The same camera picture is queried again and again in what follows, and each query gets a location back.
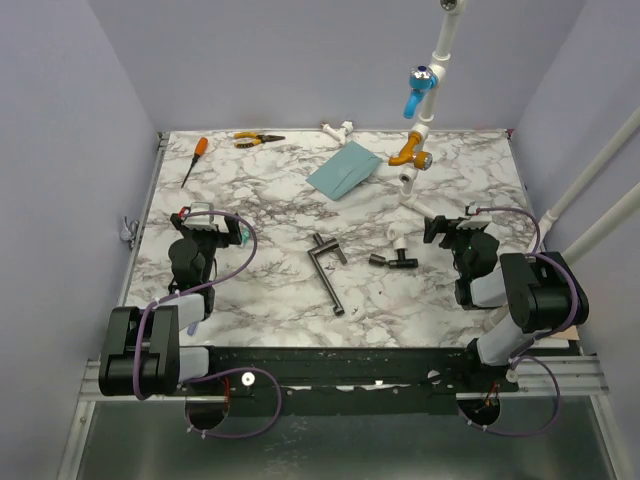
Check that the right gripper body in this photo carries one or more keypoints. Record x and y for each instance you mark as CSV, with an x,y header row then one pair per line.
x,y
458,240

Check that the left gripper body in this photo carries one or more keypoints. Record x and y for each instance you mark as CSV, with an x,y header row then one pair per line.
x,y
209,241

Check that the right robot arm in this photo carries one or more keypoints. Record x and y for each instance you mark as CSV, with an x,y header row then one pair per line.
x,y
541,293

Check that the small white pipe elbow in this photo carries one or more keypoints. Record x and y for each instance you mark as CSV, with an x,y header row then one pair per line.
x,y
397,239

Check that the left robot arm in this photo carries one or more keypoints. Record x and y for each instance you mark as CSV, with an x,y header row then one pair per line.
x,y
141,354

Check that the black pipe tee fitting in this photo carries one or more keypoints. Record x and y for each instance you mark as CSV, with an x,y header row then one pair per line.
x,y
401,261

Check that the white PVC pipe assembly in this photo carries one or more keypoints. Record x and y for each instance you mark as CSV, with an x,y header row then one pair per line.
x,y
605,225

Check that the orange brass tap valve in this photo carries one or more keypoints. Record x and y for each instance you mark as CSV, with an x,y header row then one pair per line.
x,y
412,154

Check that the white pipe tee fitting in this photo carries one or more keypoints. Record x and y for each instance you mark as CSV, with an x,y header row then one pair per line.
x,y
341,134

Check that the blue tap valve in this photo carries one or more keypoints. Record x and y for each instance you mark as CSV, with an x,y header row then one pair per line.
x,y
422,79

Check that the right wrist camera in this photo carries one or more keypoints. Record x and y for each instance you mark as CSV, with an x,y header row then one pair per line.
x,y
474,218

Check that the metal wall hook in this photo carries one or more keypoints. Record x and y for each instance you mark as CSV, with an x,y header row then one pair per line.
x,y
129,229

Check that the orange handled screwdriver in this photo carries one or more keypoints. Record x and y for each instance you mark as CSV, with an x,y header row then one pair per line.
x,y
199,151

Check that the yellow handled pliers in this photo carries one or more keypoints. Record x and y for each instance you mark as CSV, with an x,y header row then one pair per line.
x,y
245,140

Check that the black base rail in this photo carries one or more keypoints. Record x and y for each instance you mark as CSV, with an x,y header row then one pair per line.
x,y
352,381

